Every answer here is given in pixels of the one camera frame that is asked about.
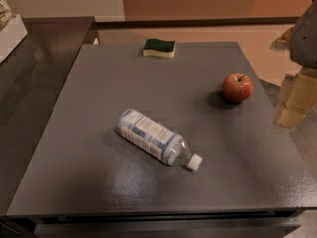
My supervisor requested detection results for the white box on counter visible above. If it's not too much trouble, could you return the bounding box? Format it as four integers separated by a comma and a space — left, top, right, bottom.
0, 14, 28, 63

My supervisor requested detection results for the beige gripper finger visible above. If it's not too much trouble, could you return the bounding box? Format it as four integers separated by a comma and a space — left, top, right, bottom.
274, 67, 317, 129

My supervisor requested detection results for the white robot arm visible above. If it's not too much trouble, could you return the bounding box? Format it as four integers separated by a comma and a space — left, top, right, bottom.
274, 1, 317, 129

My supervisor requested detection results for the clear plastic water bottle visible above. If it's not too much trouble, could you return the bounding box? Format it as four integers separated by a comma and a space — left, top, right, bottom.
116, 109, 203, 172

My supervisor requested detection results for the dark side counter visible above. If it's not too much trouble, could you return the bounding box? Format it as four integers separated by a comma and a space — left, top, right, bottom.
0, 17, 96, 218

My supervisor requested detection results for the red apple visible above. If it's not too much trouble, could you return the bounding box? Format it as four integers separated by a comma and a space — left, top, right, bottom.
222, 73, 254, 103

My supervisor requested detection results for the green and yellow sponge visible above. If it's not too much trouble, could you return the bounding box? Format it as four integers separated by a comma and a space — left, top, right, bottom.
142, 39, 175, 59

